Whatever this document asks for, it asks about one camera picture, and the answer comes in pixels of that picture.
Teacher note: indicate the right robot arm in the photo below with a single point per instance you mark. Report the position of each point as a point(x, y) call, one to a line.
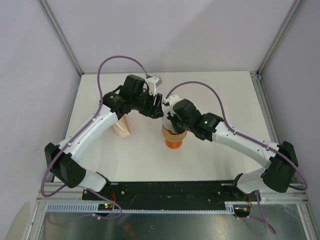
point(278, 161)

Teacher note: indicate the aluminium side rail right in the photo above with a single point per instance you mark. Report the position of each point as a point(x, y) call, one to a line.
point(265, 107)

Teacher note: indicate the grey slotted cable duct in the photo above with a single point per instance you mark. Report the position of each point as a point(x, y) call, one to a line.
point(97, 207)

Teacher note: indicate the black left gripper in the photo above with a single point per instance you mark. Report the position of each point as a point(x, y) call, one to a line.
point(154, 111)

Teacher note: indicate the aluminium frame post left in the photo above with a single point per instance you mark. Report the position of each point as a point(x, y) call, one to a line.
point(52, 20)

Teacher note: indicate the aluminium front frame rail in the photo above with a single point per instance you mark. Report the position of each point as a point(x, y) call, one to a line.
point(65, 194)

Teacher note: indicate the aluminium frame post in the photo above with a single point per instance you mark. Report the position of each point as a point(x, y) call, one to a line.
point(281, 33)
point(52, 20)

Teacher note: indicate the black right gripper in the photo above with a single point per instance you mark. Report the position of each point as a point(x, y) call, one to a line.
point(173, 119)

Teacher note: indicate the orange glass coffee carafe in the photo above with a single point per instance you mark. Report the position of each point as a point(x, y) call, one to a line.
point(173, 144)

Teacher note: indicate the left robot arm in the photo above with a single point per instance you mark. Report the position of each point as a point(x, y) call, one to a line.
point(63, 159)

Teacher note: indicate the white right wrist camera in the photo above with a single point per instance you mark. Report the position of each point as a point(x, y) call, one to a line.
point(170, 101)

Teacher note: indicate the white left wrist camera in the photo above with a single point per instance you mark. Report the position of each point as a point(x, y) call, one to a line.
point(153, 82)

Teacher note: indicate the aluminium frame post right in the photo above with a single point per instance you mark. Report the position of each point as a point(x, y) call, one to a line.
point(281, 33)

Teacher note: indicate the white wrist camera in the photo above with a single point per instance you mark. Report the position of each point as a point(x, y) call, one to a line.
point(170, 101)
point(153, 82)

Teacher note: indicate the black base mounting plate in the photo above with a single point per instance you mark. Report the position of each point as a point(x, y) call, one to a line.
point(175, 194)

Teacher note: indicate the clear pink glass dripper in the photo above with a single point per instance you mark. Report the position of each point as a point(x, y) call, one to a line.
point(168, 131)

